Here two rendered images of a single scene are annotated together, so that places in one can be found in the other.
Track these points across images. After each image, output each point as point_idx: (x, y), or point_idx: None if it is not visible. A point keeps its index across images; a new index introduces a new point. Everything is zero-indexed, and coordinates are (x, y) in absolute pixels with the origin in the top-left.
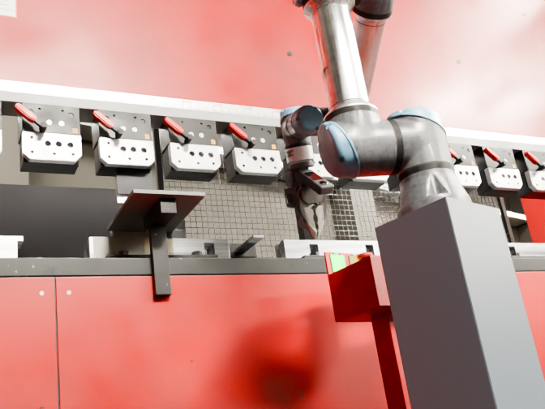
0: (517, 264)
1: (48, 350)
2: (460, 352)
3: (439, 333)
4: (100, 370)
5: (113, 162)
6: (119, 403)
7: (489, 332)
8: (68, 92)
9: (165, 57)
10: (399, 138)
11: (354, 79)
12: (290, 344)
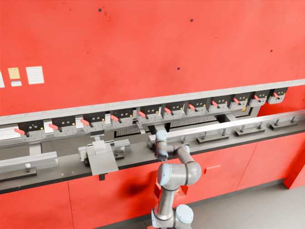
0: (236, 144)
1: (66, 195)
2: None
3: None
4: (82, 196)
5: (88, 131)
6: (87, 201)
7: None
8: (70, 110)
9: (115, 84)
10: (174, 226)
11: (166, 211)
12: (141, 180)
